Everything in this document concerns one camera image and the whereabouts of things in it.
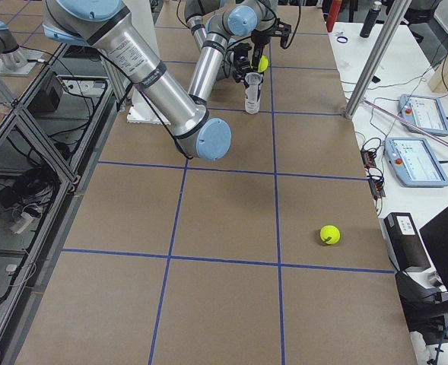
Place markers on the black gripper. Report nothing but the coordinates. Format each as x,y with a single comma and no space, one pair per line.
257,42
242,65

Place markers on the yellow tennis ball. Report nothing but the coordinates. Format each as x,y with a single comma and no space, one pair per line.
263,64
330,234

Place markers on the clear tennis ball can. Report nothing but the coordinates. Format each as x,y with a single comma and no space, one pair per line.
252,82

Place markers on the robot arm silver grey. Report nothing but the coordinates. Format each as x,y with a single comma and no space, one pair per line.
107,26
212,30

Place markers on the black bottle on desk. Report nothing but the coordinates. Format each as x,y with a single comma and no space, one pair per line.
370,19

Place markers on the small electronics board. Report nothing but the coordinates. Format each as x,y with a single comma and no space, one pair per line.
374,174

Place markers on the far blue teach pendant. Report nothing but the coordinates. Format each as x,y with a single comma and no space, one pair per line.
425,113

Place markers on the blue teach pendant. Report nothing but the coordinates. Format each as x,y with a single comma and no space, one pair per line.
414,163
425,113

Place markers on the near blue teach pendant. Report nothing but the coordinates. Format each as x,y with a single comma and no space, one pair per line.
414,163

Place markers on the black box with label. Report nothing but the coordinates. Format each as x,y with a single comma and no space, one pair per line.
405,242

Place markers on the aluminium frame post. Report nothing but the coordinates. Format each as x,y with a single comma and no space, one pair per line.
384,38

